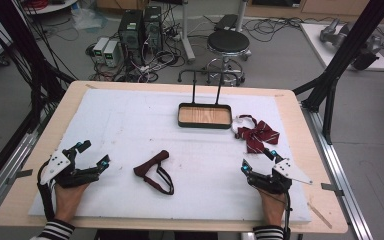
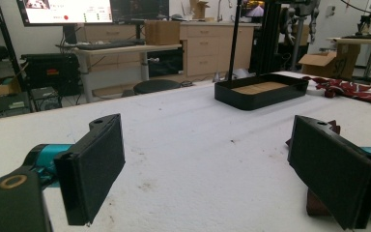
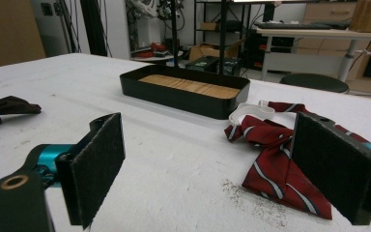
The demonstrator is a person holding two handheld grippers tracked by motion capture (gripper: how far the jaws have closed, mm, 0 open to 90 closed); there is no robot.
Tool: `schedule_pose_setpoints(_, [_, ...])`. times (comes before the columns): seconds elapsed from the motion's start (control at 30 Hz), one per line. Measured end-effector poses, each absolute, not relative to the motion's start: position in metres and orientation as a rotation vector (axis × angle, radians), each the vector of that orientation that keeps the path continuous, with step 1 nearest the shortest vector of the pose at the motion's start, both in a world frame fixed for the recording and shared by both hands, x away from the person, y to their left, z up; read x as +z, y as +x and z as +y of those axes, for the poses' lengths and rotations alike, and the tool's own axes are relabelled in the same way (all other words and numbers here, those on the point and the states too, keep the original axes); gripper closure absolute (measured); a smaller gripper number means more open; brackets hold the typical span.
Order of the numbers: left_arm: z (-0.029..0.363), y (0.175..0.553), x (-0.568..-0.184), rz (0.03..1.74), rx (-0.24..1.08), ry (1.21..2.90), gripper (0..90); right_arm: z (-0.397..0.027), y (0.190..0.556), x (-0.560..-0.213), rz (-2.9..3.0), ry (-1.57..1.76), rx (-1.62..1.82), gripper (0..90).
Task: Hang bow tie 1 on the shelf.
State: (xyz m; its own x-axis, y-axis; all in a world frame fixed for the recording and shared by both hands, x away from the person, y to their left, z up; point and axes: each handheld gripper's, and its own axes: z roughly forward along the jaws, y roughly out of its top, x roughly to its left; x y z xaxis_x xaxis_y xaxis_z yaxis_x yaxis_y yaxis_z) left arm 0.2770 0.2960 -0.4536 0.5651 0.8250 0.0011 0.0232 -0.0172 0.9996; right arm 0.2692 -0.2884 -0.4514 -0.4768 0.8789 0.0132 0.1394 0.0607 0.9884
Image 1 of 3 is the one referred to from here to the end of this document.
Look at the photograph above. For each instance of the white floor board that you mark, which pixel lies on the white floor board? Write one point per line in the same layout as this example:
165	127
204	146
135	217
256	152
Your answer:
313	36

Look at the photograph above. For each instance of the thin wooden stick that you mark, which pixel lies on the thin wooden stick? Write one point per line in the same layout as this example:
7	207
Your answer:
319	215

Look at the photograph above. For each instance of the round white table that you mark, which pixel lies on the round white table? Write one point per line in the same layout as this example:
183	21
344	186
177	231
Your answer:
51	7

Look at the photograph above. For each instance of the black metal frame stand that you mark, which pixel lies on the black metal frame stand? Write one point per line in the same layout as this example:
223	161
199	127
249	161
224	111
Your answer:
10	33
346	50

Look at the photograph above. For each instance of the person's right hand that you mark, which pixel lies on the person's right hand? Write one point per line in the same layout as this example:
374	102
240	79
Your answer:
273	208

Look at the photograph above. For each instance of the white stand leg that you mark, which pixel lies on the white stand leg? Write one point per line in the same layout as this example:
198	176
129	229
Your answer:
187	40
241	15

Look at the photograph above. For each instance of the red striped bow tie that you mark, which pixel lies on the red striped bow tie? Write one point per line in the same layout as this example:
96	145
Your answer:
256	134

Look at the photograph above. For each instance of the white foam mat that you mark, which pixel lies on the white foam mat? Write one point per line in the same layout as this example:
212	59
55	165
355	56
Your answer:
180	156

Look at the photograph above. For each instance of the grey metal bracket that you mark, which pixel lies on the grey metal bracket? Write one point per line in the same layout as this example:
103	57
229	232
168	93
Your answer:
331	188
20	174

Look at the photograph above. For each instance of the aluminium table rail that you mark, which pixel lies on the aluminium table rail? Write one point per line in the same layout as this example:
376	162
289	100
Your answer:
343	200
0	193

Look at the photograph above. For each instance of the person's left hand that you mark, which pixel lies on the person's left hand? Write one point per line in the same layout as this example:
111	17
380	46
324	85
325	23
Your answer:
68	200

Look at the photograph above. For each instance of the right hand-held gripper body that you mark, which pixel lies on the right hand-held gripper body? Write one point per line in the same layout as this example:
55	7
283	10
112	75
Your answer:
286	170

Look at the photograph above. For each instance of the clear plastic bag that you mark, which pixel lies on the clear plastic bag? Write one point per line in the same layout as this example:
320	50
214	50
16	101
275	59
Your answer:
88	18

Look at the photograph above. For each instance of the black round stool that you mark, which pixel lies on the black round stool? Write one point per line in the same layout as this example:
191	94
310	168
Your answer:
228	41

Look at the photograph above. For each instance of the black computer tower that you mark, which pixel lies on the black computer tower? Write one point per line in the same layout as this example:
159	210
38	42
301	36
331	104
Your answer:
130	31
153	28

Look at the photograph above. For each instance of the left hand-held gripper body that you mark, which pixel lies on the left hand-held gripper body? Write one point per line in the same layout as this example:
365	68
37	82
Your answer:
58	165

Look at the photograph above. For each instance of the flat black box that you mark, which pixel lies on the flat black box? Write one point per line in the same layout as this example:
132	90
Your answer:
226	22

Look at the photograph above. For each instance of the black rack with wooden tray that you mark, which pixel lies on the black rack with wooden tray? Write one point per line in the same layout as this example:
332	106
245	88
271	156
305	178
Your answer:
205	115

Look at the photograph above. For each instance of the white power supply unit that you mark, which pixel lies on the white power supply unit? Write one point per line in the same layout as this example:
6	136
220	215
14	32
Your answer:
100	48
111	53

